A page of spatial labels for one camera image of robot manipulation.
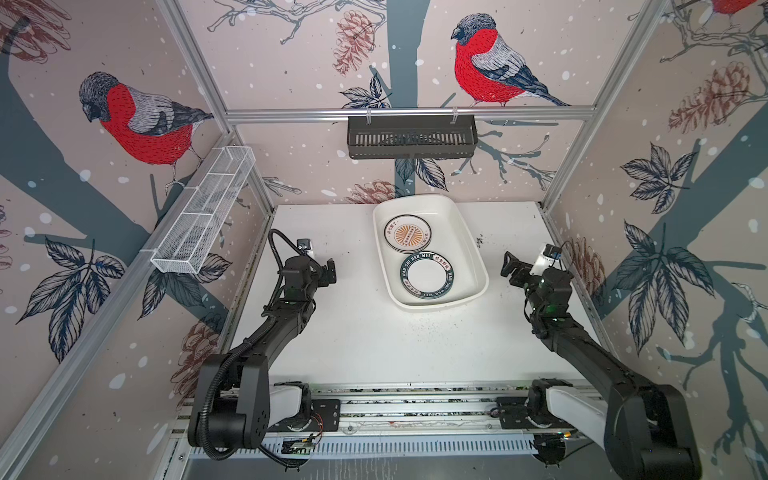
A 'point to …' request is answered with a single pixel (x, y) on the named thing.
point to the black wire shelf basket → (412, 137)
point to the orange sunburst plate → (407, 233)
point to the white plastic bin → (449, 238)
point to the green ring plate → (427, 275)
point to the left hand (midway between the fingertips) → (315, 259)
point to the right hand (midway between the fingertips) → (521, 259)
